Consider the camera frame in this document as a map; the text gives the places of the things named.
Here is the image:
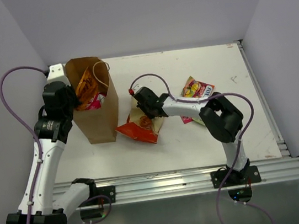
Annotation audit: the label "aluminium extrusion rail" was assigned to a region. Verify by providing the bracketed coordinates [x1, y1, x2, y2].
[51, 149, 299, 215]

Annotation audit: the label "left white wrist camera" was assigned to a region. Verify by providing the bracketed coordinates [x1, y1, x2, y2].
[47, 63, 70, 86]

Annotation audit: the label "small green candy packet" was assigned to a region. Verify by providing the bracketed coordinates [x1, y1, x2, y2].
[193, 119, 205, 126]

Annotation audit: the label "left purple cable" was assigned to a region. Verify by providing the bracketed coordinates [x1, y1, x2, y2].
[0, 62, 70, 224]

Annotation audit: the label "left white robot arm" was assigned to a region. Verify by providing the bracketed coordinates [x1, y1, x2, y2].
[6, 81, 99, 224]

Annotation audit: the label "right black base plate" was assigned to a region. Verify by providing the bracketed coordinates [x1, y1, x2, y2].
[210, 165, 262, 189]

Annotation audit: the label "cassava chips bag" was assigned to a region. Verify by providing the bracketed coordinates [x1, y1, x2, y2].
[116, 97, 165, 144]

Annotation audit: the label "small pink candy packet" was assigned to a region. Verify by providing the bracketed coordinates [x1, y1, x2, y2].
[181, 116, 193, 124]

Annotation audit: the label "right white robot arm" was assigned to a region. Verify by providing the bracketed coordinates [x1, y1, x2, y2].
[129, 86, 250, 185]

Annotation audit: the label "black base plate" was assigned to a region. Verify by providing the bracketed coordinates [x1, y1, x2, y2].
[79, 185, 116, 207]
[210, 165, 262, 189]

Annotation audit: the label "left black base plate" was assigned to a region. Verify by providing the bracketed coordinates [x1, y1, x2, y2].
[79, 185, 116, 207]

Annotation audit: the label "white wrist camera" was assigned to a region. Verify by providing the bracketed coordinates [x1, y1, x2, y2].
[128, 84, 143, 97]
[47, 63, 70, 86]

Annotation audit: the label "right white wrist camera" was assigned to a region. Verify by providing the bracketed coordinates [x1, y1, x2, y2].
[128, 84, 143, 97]

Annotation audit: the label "colourful fruit candy packet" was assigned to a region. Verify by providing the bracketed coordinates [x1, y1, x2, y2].
[181, 76, 215, 98]

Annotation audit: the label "orange Kettle chips bag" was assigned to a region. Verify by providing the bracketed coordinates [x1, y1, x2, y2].
[75, 68, 99, 111]

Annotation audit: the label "brown paper bag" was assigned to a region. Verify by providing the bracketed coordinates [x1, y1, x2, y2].
[65, 56, 119, 145]

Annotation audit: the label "pink silver chips bag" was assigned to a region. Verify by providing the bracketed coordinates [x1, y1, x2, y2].
[85, 93, 106, 110]

